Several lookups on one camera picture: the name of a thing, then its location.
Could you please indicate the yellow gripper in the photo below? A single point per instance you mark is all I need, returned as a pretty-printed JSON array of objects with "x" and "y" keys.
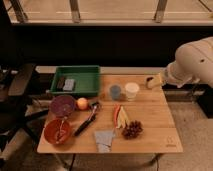
[{"x": 156, "y": 82}]

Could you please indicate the dark red grape bunch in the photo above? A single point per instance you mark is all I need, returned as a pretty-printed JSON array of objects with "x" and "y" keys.
[{"x": 132, "y": 130}]

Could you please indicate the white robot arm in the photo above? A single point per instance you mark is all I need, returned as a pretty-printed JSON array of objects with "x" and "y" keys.
[{"x": 193, "y": 64}]

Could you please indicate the spoon in orange bowl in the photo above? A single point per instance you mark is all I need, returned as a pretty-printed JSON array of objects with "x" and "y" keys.
[{"x": 60, "y": 130}]

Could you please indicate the orange bowl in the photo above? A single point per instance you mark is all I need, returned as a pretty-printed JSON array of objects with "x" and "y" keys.
[{"x": 51, "y": 131}]

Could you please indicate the small dark metal cup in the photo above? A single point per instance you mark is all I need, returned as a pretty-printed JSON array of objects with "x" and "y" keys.
[{"x": 149, "y": 79}]

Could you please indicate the white cup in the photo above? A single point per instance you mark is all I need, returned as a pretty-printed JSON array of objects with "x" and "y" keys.
[{"x": 131, "y": 90}]

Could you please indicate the blue cup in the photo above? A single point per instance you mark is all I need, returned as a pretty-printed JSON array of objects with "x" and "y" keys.
[{"x": 115, "y": 92}]

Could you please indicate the red pepper strip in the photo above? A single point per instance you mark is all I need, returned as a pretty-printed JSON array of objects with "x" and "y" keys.
[{"x": 116, "y": 112}]

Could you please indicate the yellow food strips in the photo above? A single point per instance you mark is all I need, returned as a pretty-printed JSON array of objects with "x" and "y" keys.
[{"x": 122, "y": 119}]

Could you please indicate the green plastic tray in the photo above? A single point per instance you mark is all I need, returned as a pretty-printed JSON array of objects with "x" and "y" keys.
[{"x": 86, "y": 80}]

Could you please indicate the grey folded cloth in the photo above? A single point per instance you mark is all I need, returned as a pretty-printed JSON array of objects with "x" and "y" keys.
[{"x": 104, "y": 140}]

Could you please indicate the orange fruit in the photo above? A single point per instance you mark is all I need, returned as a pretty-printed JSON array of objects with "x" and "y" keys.
[{"x": 82, "y": 103}]

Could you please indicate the grey sponge block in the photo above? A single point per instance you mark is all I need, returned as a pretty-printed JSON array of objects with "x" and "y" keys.
[{"x": 69, "y": 85}]

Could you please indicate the dark block in tray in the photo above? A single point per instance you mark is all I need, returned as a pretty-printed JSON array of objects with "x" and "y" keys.
[{"x": 60, "y": 83}]

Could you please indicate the black office chair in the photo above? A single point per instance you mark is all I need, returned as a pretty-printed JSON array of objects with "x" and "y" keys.
[{"x": 14, "y": 100}]

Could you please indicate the black handled peeler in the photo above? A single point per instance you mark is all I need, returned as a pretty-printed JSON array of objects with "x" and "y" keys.
[{"x": 94, "y": 108}]

